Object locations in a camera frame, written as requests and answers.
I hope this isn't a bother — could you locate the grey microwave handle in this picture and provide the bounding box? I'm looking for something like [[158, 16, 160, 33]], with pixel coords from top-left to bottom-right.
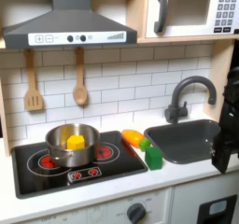
[[153, 0, 169, 35]]

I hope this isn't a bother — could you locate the green toy block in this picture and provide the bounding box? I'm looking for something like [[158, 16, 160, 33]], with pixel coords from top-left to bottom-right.
[[144, 146, 164, 172]]

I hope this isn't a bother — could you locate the wooden side panel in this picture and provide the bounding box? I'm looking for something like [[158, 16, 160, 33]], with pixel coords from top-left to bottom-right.
[[207, 39, 235, 121]]

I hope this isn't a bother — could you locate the steel pot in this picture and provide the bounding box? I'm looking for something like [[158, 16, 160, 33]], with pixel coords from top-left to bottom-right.
[[45, 123, 101, 169]]

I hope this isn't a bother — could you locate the wooden spoon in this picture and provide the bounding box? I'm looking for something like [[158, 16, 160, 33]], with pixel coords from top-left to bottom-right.
[[72, 47, 90, 106]]

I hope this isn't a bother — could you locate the dark grey tap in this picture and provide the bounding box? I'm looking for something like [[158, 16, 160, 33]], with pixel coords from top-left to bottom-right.
[[163, 75, 218, 125]]

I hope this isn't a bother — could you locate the wooden slotted spatula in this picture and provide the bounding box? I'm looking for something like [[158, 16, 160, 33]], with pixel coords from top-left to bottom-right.
[[23, 49, 45, 112]]

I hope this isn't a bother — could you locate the light wooden shelf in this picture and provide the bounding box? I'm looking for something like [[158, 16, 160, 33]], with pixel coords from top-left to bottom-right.
[[136, 34, 239, 46]]

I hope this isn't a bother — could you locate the grey oven knob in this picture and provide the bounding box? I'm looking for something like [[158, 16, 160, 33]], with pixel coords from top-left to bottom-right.
[[126, 202, 147, 224]]

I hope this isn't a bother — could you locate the dark grey sink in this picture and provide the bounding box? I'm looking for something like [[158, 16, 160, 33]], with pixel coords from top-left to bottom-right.
[[143, 119, 226, 165]]

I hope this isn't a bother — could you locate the white lower cabinet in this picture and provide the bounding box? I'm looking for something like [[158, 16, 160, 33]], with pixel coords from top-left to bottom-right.
[[15, 170, 239, 224]]

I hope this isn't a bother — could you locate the white toy microwave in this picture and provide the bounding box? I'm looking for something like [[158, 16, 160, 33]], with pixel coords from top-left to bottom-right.
[[145, 0, 239, 39]]

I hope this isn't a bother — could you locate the black toy stove top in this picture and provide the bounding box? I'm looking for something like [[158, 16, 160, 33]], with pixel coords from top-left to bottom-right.
[[10, 130, 149, 200]]

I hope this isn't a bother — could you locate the orange toy carrot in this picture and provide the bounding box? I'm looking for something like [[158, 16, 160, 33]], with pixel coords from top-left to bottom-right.
[[120, 129, 152, 153]]

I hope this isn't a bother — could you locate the grey range hood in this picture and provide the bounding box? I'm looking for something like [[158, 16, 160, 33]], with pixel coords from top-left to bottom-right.
[[2, 0, 138, 50]]

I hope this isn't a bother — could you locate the yellow toy block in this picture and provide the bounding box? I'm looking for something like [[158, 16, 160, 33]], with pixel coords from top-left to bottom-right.
[[66, 134, 86, 150]]

